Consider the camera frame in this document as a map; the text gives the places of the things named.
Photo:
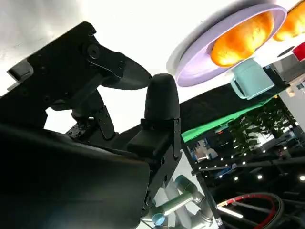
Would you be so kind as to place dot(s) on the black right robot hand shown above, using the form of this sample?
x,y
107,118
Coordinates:
x,y
59,171

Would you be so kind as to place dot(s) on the green cloth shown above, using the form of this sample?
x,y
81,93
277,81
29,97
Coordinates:
x,y
207,126

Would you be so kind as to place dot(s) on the black backdrop cloth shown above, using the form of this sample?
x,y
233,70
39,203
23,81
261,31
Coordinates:
x,y
209,105

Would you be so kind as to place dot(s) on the lilac plate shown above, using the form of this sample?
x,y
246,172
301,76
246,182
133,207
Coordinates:
x,y
197,69

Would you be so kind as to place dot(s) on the green plant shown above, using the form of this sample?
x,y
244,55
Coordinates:
x,y
257,128

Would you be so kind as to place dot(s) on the pale green mug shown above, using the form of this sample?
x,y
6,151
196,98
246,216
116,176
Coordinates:
x,y
252,78

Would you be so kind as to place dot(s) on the red box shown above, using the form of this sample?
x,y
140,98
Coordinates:
x,y
299,51

